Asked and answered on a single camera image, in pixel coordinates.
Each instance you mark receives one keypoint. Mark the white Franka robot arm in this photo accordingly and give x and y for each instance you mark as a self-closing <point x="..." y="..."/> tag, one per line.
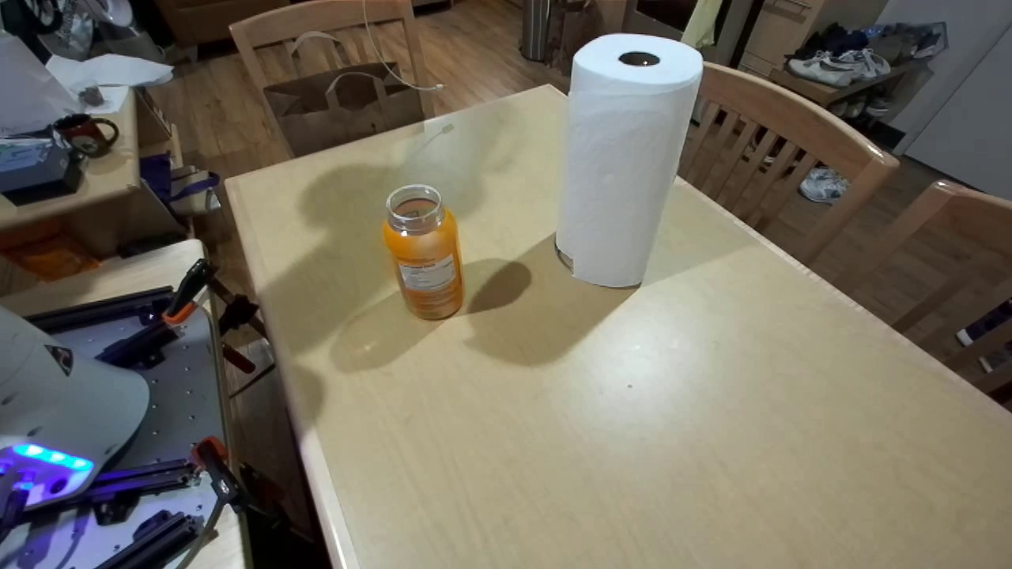
<point x="65" y="398"/>

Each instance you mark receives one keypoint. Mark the orange juice bottle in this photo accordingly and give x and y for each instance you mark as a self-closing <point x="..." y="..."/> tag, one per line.
<point x="424" y="264"/>

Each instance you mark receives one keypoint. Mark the white paper towel roll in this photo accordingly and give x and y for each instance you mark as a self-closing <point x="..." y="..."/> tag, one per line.
<point x="620" y="160"/>

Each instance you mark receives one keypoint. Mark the grey metal bin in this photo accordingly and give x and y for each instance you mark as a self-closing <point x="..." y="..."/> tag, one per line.
<point x="538" y="27"/>

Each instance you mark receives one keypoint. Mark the small black clamp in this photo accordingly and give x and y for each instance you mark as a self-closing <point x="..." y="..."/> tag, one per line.
<point x="246" y="321"/>

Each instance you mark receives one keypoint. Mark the light wooden slat chair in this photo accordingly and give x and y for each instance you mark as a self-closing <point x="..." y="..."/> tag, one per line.
<point x="256" y="32"/>
<point x="780" y="113"/>
<point x="951" y="209"/>

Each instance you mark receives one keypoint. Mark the white sneaker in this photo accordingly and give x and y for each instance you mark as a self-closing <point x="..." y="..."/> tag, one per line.
<point x="838" y="67"/>
<point x="823" y="184"/>

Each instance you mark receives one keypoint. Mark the black orange bar clamp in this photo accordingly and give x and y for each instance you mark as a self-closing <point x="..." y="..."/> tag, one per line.
<point x="221" y="470"/>
<point x="158" y="325"/>

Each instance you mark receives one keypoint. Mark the grey robot mounting plate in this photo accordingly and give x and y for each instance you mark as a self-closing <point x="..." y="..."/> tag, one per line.
<point x="178" y="391"/>

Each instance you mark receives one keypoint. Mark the wooden shoe rack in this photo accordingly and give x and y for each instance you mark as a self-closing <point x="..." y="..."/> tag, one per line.
<point x="843" y="88"/>

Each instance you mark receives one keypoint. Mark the dark grey shoe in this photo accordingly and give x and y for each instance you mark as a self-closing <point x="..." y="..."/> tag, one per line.
<point x="838" y="38"/>

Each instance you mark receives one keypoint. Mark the white paper sheet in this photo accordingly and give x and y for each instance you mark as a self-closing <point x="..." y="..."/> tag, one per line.
<point x="113" y="75"/>

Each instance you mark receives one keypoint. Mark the black electronic device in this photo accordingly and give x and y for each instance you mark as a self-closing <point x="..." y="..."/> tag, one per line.
<point x="35" y="167"/>

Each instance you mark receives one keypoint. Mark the white door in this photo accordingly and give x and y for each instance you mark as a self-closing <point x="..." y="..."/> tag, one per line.
<point x="968" y="105"/>

